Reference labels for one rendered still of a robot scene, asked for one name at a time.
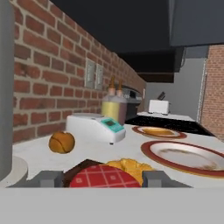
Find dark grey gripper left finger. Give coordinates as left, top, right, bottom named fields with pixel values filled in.
left=27, top=170, right=65, bottom=188

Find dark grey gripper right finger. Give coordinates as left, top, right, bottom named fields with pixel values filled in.
left=142, top=170, right=193, bottom=188

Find yellow croissant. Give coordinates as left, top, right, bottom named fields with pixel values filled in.
left=106, top=157, right=156, bottom=186

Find white round base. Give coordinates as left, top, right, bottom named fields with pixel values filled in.
left=0, top=155, right=29, bottom=188

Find large red-rimmed white plate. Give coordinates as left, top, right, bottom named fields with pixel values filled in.
left=140, top=140, right=224, bottom=179

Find brown round bun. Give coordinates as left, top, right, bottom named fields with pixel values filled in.
left=48, top=130, right=76, bottom=155

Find flat golden pastry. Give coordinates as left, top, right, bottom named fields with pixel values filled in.
left=141, top=127, right=175, bottom=137

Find small red-rimmed white plate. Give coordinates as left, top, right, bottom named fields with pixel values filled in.
left=131, top=125, right=188, bottom=141

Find black stove with hob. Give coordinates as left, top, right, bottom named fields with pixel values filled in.
left=122, top=85, right=215, bottom=137

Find white kitchen scale, teal panel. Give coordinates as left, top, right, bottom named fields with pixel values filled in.
left=65, top=112, right=127, bottom=145

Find white toaster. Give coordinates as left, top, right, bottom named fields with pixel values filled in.
left=147, top=99, right=172, bottom=116

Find dark red condiment bottle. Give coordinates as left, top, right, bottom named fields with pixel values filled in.
left=115, top=79, right=129, bottom=125

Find yellow condiment bottle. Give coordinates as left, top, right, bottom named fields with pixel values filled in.
left=101, top=76, right=121, bottom=124

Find tall grey upright object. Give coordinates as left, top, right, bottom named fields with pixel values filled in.
left=0, top=0, right=16, bottom=182

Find grey wall outlet plate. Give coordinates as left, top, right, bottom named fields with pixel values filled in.
left=94, top=63, right=105, bottom=92
left=84, top=57, right=97, bottom=90

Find dark wall cabinets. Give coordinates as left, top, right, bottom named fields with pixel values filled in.
left=49, top=0, right=224, bottom=54

